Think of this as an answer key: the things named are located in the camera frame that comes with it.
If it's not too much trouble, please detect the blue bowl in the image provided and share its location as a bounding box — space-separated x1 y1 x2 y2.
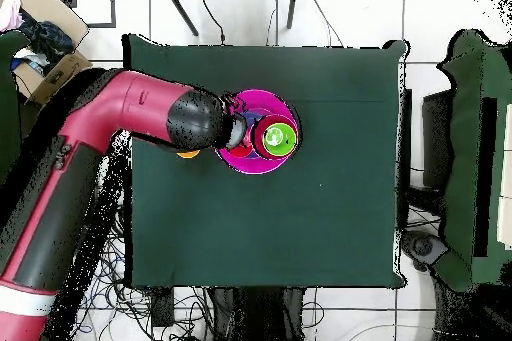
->
240 109 263 128

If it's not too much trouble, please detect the large pink bowl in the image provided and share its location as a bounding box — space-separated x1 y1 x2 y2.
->
215 88 302 176

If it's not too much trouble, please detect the small magenta bowl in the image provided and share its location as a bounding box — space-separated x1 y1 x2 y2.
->
251 113 301 161

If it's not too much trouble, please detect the light green cup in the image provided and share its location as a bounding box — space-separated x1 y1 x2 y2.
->
262 122 298 157

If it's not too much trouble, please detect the dark green tablecloth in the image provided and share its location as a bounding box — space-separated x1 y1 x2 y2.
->
121 33 410 290

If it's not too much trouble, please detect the dark blue clothing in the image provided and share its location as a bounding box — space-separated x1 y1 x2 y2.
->
19 10 76 74

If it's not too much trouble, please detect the cardboard box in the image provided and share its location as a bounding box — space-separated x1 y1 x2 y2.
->
10 0 94 107

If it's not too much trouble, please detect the black power box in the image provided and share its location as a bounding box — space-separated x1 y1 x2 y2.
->
149 286 176 328

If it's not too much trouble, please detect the green cloth covered table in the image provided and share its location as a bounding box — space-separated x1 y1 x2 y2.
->
437 29 512 292
0 30 30 186

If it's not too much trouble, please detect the pink cloth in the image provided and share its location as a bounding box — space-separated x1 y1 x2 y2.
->
0 0 25 33

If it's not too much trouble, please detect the dark grey chair base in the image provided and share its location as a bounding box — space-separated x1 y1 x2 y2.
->
401 230 449 271

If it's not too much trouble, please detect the black power cable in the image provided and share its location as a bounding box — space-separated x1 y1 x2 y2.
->
200 0 228 46

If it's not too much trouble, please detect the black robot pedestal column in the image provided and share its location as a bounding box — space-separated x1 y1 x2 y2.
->
211 286 307 341

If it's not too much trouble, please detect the tangle of black cables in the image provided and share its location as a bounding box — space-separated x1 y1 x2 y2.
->
71 212 215 341

